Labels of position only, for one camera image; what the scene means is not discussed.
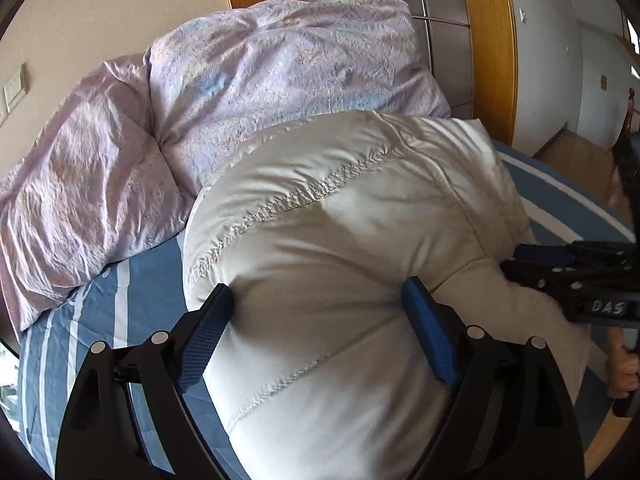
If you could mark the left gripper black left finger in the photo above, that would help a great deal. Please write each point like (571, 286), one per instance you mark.
(100, 437)

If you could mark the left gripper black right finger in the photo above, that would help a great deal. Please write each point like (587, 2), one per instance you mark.
(509, 414)

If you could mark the beige puffer jacket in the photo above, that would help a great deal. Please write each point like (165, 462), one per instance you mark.
(315, 225)

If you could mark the person's right hand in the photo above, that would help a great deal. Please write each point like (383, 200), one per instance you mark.
(622, 366)

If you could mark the blue white striped bedsheet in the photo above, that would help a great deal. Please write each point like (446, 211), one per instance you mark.
(131, 300)

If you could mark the pink floral duvet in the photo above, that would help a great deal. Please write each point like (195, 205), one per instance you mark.
(117, 167)

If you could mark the white wall switch panel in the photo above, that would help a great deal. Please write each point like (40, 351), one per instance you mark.
(12, 92)

